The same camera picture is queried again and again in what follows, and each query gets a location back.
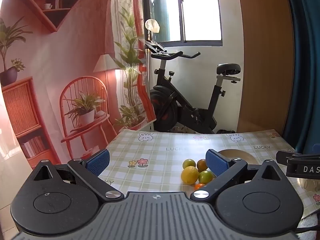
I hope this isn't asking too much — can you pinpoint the round yellow citrus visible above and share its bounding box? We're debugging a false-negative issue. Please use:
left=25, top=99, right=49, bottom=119
left=181, top=166, right=200, bottom=185

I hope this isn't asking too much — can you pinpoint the window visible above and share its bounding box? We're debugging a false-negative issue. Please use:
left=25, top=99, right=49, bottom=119
left=147, top=0, right=223, bottom=47

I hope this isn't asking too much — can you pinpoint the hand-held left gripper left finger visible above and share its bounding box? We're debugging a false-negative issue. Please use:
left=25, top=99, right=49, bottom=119
left=30, top=149, right=125, bottom=202

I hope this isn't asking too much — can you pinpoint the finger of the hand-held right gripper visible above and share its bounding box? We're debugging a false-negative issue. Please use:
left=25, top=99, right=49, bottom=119
left=276, top=150, right=303, bottom=166

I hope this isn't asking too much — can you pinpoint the black exercise bike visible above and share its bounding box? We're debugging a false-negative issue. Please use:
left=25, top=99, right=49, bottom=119
left=144, top=39, right=242, bottom=134

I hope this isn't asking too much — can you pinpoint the wooden panel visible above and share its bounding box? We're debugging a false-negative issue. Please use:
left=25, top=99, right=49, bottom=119
left=236, top=0, right=297, bottom=137

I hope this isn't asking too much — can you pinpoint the printed wall poster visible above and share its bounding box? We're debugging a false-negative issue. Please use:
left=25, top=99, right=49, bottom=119
left=0, top=0, right=157, bottom=170

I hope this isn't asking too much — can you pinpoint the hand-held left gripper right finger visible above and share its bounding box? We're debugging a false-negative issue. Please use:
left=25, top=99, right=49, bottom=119
left=190, top=149, right=288, bottom=203

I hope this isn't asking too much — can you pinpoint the white fluffy rug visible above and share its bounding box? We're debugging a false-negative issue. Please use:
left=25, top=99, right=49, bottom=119
left=299, top=211, right=320, bottom=232

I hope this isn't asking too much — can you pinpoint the green round fruit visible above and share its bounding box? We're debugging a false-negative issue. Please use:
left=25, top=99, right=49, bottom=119
left=182, top=159, right=196, bottom=170
left=198, top=170, right=213, bottom=184

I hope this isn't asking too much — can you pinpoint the stand with white cover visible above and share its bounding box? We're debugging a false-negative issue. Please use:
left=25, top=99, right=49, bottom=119
left=144, top=19, right=160, bottom=93

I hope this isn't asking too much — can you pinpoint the green checked tablecloth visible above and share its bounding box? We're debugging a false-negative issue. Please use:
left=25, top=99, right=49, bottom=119
left=96, top=129, right=320, bottom=222

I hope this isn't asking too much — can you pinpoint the beige round plate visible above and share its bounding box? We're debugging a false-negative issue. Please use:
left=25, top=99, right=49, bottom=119
left=217, top=149, right=257, bottom=165

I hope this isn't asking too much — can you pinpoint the teal curtain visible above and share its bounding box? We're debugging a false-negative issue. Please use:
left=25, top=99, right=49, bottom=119
left=282, top=0, right=320, bottom=155

